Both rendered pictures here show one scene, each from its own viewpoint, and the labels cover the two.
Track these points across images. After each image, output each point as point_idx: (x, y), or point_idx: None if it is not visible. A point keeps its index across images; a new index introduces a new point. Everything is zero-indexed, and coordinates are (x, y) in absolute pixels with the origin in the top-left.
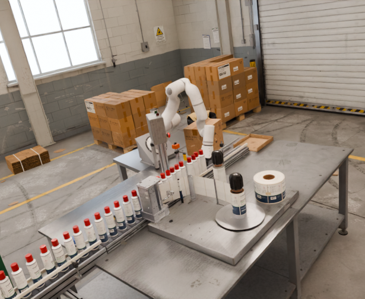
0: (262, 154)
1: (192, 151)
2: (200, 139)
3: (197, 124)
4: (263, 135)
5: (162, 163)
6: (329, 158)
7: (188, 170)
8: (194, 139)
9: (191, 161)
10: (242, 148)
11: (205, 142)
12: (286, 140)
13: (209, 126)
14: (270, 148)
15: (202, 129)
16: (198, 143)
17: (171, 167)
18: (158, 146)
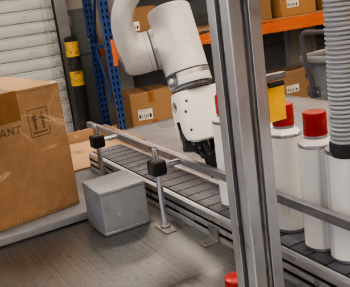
0: (173, 148)
1: None
2: (37, 134)
3: (130, 9)
4: (76, 132)
5: (252, 154)
6: (293, 105)
7: (296, 167)
8: (5, 145)
9: (271, 126)
10: (123, 148)
11: (201, 68)
12: (139, 126)
13: (188, 3)
14: (148, 139)
15: (138, 35)
16: (27, 159)
17: None
18: (239, 39)
